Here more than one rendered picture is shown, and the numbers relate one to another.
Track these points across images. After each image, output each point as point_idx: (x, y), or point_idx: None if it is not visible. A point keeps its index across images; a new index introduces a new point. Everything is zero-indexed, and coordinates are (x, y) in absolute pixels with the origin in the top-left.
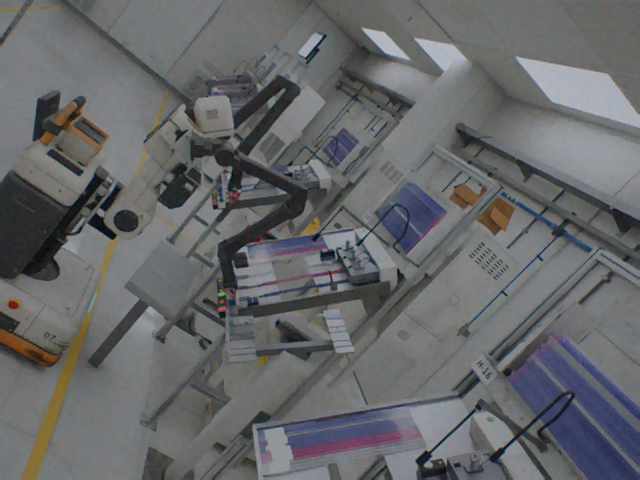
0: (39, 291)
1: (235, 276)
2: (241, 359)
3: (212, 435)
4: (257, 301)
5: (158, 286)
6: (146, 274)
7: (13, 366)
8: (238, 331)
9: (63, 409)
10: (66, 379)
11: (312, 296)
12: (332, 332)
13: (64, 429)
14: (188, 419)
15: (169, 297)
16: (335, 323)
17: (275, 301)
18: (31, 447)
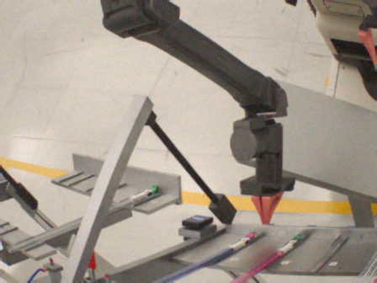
0: (347, 91)
1: (271, 182)
2: (65, 174)
3: None
4: (185, 220)
5: (293, 122)
6: (310, 103)
7: None
8: (123, 190)
9: (289, 216)
10: (331, 210)
11: (114, 268)
12: (6, 222)
13: (261, 221)
14: None
15: None
16: (15, 235)
17: (174, 248)
18: (233, 194)
